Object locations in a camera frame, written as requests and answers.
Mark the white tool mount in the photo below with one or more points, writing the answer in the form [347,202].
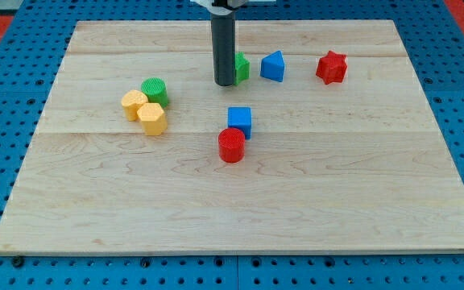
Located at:
[225,7]

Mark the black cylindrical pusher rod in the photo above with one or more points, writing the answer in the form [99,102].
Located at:
[223,41]

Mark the green star block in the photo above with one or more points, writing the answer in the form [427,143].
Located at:
[242,68]

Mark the red star block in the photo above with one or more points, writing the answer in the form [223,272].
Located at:
[332,67]

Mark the blue triangle block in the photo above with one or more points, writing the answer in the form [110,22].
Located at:
[273,67]

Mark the blue cube block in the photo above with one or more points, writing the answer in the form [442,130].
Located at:
[240,118]

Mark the green cylinder block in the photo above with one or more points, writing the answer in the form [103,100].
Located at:
[156,91]

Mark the red cylinder block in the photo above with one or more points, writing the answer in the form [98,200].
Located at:
[231,145]

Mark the yellow hexagon block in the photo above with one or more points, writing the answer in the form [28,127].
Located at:
[152,119]

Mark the yellow heart block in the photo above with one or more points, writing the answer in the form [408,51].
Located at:
[131,102]

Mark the wooden board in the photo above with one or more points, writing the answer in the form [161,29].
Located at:
[352,168]

